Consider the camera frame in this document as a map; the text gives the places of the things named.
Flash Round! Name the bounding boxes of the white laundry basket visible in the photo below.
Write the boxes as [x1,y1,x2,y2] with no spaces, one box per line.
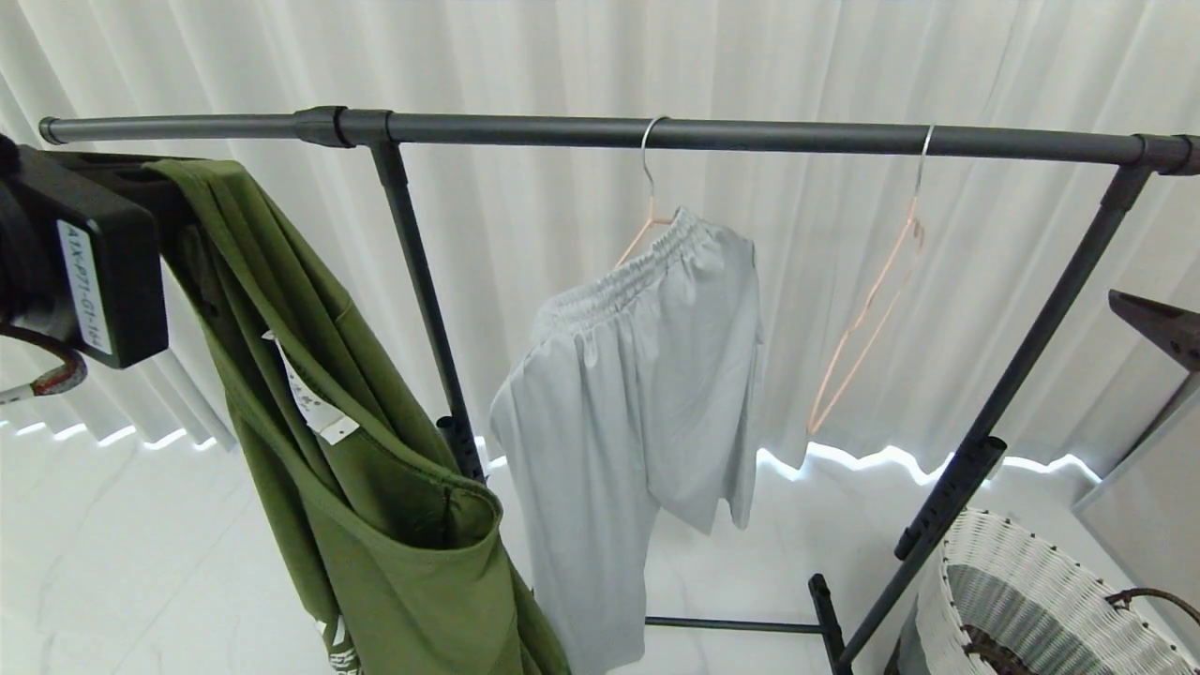
[886,507,1200,675]

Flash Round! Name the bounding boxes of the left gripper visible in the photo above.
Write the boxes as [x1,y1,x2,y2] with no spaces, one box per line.
[0,141,203,369]

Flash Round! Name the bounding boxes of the green garment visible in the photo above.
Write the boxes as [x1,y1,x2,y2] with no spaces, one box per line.
[145,157,573,675]

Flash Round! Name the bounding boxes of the white curtain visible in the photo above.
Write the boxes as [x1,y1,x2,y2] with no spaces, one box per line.
[0,0,1200,488]

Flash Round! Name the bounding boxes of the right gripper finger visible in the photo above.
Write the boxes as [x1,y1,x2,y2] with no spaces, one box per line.
[1108,289,1200,374]

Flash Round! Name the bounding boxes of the pale grey shorts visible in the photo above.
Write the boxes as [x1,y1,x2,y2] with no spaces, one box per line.
[487,206,766,675]

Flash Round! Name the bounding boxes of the black clothes rack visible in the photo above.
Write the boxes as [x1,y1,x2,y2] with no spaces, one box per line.
[39,105,1200,675]

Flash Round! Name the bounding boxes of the pink clothes hanger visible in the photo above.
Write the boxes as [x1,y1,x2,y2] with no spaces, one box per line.
[806,125,937,438]
[614,116,678,270]

